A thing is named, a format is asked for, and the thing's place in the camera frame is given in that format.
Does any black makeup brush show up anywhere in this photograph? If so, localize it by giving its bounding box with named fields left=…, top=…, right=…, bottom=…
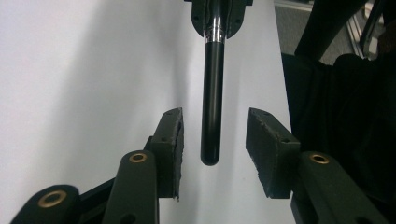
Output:
left=200, top=0, right=227, bottom=167

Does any black metal stand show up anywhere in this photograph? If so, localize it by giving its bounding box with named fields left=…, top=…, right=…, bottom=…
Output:
left=294, top=0, right=370, bottom=62

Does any dark cloth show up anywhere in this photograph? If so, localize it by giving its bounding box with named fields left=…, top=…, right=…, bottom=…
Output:
left=281, top=52, right=396, bottom=224

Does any white table board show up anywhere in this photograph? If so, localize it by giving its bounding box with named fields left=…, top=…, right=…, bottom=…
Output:
left=0, top=0, right=297, bottom=224

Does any aluminium rail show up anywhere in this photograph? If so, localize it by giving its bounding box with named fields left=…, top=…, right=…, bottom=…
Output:
left=346, top=8, right=381, bottom=60

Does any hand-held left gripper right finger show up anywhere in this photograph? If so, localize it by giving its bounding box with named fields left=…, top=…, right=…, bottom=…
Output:
left=245, top=106, right=303, bottom=200

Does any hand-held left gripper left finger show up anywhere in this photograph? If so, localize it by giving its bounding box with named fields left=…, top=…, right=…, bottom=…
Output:
left=144, top=106, right=185, bottom=202

